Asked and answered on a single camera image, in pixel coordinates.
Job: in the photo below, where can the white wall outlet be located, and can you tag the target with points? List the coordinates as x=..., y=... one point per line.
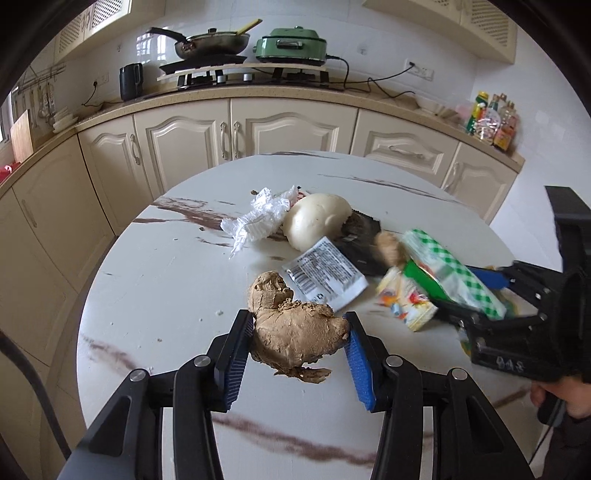
x=100, y=81
x=420, y=70

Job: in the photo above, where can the black electric kettle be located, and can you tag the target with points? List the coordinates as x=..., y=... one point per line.
x=130, y=82

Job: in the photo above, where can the cream lattice door wall cabinet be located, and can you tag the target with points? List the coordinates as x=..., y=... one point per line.
x=461, y=23
x=92, y=23

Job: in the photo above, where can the small ginger piece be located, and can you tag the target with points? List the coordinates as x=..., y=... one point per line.
x=388, y=244

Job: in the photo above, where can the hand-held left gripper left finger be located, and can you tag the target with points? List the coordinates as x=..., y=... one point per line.
x=235, y=364

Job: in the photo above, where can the white barcode packet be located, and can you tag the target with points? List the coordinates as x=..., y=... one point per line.
x=323, y=272

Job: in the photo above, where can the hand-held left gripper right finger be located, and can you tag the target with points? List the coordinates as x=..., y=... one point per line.
x=360, y=369

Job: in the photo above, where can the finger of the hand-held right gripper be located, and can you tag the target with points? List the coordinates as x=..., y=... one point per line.
x=491, y=277
x=498, y=325

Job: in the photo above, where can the group of condiment bottles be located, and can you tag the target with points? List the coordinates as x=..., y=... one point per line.
x=491, y=122

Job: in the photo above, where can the round white marble table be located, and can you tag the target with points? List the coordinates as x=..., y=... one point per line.
x=184, y=286

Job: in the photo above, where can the person's right hand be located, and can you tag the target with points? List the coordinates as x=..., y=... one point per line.
x=579, y=399

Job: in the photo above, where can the wall rail with hanging utensils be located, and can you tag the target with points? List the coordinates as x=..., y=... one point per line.
x=41, y=87

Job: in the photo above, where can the red plastic basket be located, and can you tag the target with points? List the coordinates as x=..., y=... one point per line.
x=5, y=171

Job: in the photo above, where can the green checkered packet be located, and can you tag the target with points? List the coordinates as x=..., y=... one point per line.
x=457, y=272

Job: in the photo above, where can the green electric cooking pot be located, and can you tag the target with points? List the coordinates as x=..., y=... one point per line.
x=291, y=46

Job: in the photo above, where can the white steamed bun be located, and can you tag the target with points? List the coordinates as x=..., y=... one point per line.
x=314, y=221

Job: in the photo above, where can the black snack packet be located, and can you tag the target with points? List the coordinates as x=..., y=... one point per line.
x=362, y=240

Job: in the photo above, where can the red and white packet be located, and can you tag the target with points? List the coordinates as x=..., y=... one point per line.
x=303, y=194

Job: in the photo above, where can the black wok with lid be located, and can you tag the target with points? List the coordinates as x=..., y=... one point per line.
x=217, y=44

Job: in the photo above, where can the large ginger root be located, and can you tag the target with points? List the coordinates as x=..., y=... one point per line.
x=300, y=332

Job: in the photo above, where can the stack of white bowls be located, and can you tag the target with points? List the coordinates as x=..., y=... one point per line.
x=64, y=120

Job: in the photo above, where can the crumpled clear plastic wrapper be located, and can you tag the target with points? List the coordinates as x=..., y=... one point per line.
x=258, y=217

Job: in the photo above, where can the white bowl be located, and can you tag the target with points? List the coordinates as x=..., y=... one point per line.
x=434, y=110

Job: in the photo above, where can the wooden cutting board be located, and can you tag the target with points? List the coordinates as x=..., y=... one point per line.
x=21, y=136

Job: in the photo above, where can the yellow colourful snack packet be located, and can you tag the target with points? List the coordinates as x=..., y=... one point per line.
x=406, y=300

